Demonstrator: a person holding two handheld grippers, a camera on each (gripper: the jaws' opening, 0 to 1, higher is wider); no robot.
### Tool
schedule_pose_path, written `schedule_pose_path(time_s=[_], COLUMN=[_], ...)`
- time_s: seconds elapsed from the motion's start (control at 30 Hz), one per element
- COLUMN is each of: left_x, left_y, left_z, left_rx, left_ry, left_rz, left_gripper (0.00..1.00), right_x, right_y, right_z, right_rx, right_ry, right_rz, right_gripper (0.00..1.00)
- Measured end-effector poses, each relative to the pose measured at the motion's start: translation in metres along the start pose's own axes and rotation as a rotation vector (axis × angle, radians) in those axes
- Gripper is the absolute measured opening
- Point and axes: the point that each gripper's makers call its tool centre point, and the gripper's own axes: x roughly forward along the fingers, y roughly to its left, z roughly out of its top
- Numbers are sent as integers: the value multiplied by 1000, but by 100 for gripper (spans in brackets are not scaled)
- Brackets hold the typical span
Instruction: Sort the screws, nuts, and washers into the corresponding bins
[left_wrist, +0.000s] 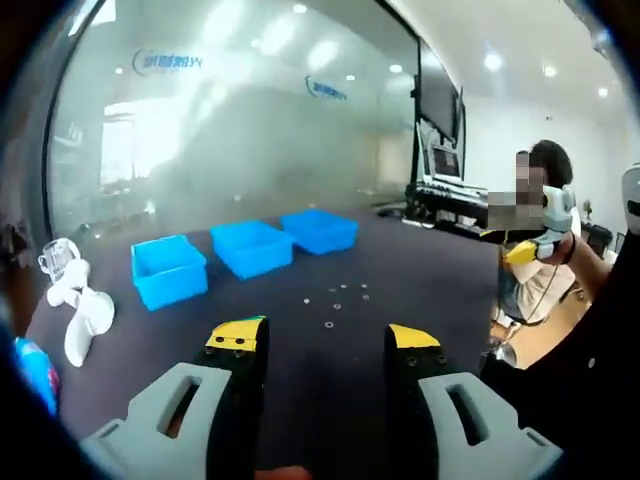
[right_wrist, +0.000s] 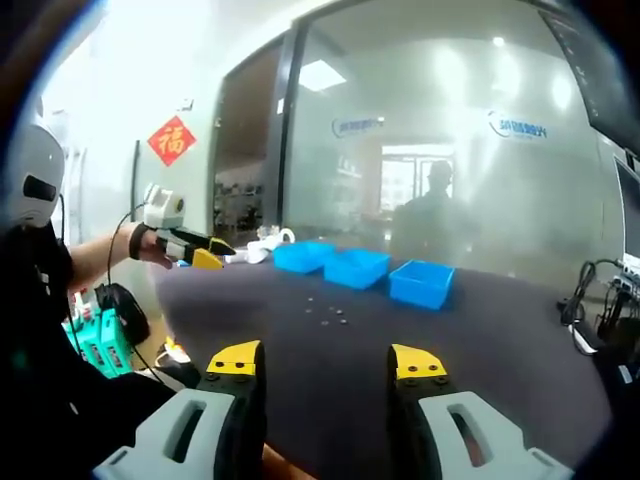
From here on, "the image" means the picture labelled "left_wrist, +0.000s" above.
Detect clear glass mug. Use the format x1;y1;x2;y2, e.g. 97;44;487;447
37;238;84;280

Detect striped equipment rack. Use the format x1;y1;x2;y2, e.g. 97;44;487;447
404;179;491;231

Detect person's left hand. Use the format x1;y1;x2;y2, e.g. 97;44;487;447
252;452;314;480

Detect white plastic handheld device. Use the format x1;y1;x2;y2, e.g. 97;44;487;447
46;259;94;309

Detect white plastic pipe fittings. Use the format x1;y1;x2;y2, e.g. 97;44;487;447
63;289;116;369

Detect black wall monitor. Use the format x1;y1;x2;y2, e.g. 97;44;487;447
414;37;466;146

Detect blue white tissue pack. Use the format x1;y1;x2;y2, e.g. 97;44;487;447
12;335;61;419

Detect small tilted screen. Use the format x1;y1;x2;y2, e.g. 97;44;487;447
422;142;464;181

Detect blue plastic bin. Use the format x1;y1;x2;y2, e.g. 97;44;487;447
130;234;209;312
209;218;295;281
279;209;360;256

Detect grey chest-worn device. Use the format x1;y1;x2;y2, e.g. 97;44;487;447
621;162;640;236

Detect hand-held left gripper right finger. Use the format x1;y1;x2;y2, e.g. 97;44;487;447
383;323;564;480

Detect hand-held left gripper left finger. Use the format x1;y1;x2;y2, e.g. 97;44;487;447
79;314;271;480

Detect person's right hand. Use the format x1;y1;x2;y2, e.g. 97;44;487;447
544;233;577;266

